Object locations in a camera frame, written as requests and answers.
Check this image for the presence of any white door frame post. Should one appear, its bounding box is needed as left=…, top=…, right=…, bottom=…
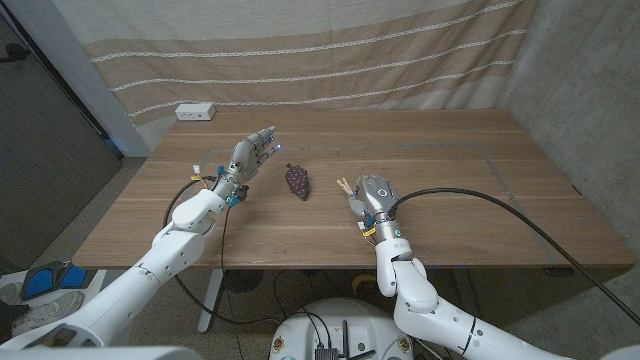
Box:
left=4, top=0, right=151, bottom=158

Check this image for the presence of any white robot torso base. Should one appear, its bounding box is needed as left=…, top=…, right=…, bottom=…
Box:
left=268, top=297, right=415, bottom=360

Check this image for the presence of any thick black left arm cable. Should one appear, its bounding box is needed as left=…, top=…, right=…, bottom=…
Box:
left=163, top=179, right=284, bottom=326

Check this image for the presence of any black round fan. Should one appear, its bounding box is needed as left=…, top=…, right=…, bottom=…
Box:
left=224, top=269, right=265, bottom=294

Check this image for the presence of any blue and black foot pedal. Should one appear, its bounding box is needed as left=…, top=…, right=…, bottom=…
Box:
left=20, top=260, right=89, bottom=301

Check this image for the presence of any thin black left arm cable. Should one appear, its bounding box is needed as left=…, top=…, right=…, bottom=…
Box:
left=218, top=199, right=246, bottom=360

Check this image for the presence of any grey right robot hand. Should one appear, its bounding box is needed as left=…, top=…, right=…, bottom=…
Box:
left=347, top=173, right=401, bottom=226

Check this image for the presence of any white table leg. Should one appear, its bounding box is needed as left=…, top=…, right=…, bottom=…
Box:
left=197, top=269, right=226, bottom=334

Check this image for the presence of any dark door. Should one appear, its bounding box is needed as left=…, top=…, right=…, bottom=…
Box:
left=0, top=14, right=124, bottom=274

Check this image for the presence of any beige striped backdrop cloth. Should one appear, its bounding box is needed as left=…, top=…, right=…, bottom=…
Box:
left=51, top=0, right=542, bottom=151

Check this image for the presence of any yellow toy banana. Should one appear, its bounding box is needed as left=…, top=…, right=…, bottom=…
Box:
left=351, top=273, right=379, bottom=295

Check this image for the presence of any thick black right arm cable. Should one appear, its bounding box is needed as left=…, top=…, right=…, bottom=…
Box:
left=387, top=187, right=640, bottom=326

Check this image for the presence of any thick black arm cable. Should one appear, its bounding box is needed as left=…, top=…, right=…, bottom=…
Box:
left=387, top=187, right=640, bottom=326
left=163, top=179, right=284, bottom=326

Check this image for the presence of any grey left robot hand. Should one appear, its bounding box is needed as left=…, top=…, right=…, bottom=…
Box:
left=212, top=125, right=282, bottom=201

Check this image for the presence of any purple toy grape bunch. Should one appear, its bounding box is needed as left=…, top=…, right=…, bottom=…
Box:
left=284, top=162, right=311, bottom=202

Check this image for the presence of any white power strip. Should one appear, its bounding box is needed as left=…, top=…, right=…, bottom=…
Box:
left=174, top=102, right=217, bottom=122

